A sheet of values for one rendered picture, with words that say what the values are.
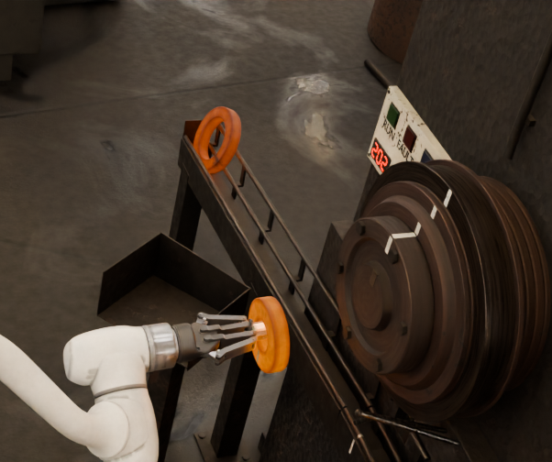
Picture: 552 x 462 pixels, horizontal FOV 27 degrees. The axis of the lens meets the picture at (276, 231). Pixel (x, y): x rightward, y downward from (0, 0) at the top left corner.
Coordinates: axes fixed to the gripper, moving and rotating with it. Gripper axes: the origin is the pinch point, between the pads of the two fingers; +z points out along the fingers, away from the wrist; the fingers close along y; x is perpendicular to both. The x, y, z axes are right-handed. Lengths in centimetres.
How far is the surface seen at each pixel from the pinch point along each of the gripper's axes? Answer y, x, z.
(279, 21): -259, -90, 114
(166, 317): -29.9, -23.9, -10.6
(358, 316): 19.5, 21.3, 6.7
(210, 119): -95, -17, 20
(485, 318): 40, 39, 17
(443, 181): 17, 49, 18
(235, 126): -84, -12, 23
